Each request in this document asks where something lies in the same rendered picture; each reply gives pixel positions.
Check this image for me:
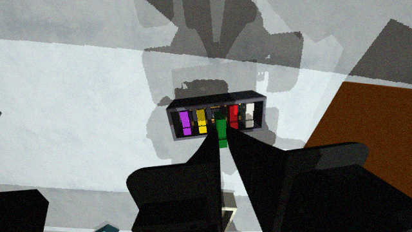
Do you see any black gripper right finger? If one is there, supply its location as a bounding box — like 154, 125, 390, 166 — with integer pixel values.
226, 126, 369, 232

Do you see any yellow fuse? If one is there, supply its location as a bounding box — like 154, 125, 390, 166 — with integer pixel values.
196, 108, 207, 133

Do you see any red fuse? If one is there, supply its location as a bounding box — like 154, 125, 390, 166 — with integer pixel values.
227, 104, 238, 129

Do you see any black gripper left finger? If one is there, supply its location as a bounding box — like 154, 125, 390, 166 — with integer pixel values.
126, 128, 223, 232

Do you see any green fuse with metal blades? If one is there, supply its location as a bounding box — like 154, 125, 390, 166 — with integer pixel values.
214, 108, 227, 148

